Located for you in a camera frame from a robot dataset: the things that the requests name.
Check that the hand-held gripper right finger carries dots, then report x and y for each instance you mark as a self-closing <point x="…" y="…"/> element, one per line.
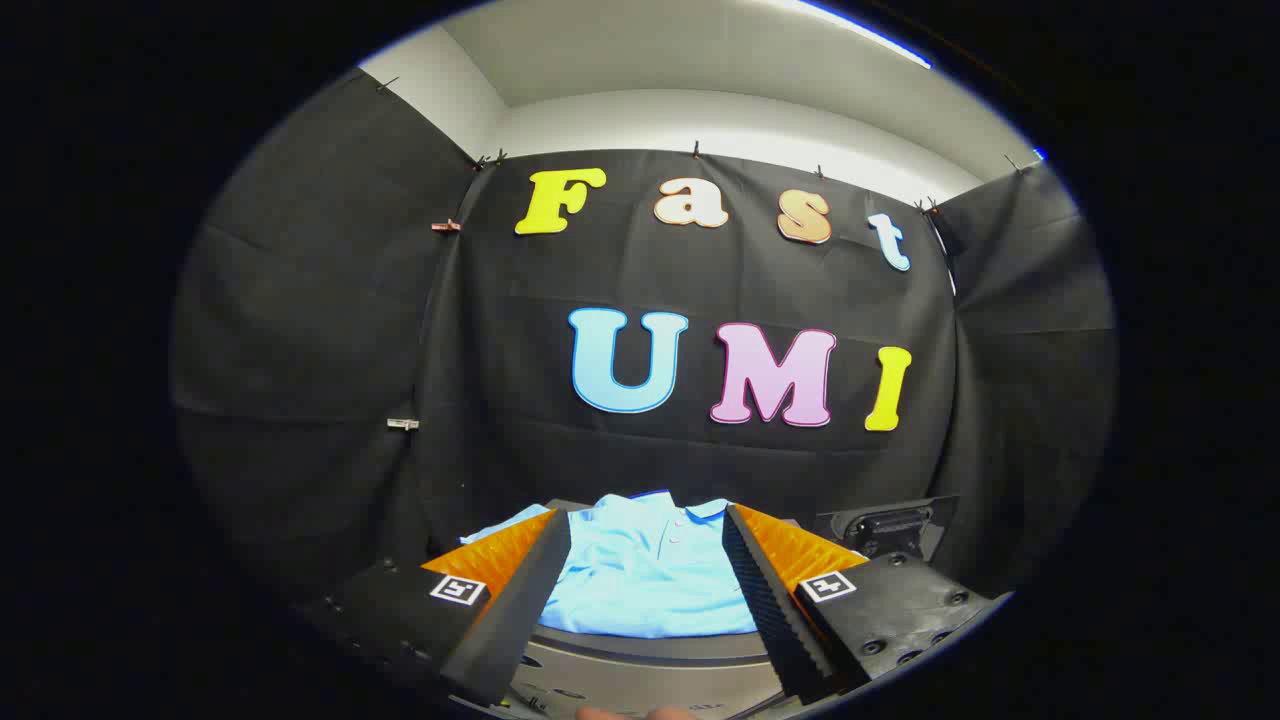
<point x="775" y="620"/>

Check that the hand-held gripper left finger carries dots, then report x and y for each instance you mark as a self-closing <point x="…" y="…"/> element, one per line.
<point x="520" y="620"/>

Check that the light blue polo shirt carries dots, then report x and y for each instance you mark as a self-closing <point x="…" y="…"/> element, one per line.
<point x="640" y="580"/>

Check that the dark washing machine lid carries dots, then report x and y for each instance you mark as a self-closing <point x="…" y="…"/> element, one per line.
<point x="890" y="525"/>

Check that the white clothes peg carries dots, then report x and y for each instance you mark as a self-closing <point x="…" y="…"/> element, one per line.
<point x="403" y="424"/>

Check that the red clothes peg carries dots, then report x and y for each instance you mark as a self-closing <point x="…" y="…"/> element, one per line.
<point x="447" y="226"/>

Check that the black backdrop cloth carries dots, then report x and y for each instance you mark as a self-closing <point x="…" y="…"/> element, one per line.
<point x="520" y="280"/>

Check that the row of dark cloth clips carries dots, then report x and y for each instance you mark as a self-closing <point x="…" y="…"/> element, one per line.
<point x="697" y="151"/>

